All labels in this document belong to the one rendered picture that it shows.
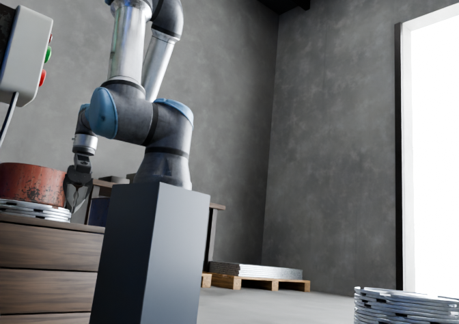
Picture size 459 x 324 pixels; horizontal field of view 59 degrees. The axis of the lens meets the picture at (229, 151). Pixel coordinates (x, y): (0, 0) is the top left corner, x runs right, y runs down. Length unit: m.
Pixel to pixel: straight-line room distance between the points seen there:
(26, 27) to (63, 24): 4.18
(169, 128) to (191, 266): 0.34
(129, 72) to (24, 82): 0.47
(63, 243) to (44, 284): 0.11
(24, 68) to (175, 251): 0.53
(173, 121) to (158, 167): 0.13
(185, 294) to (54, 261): 0.40
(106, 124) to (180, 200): 0.25
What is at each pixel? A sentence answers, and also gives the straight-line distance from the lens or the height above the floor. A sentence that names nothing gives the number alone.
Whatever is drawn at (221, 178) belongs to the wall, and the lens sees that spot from 5.55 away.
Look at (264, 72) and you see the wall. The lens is 6.55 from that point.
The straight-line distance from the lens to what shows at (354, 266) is 5.15.
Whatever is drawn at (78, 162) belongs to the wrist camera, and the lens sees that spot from 1.34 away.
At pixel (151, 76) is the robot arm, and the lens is 1.33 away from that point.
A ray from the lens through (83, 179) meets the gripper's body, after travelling 1.40.
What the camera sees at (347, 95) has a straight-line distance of 5.68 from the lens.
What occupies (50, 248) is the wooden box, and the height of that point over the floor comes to 0.28.
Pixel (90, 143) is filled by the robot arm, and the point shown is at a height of 0.62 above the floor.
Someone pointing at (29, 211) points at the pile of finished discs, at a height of 0.37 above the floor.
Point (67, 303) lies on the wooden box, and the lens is 1.27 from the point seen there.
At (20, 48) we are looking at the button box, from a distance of 0.67.
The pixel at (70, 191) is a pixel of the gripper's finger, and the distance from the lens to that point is 1.39.
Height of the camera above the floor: 0.30
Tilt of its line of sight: 14 degrees up
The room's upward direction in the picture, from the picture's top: 6 degrees clockwise
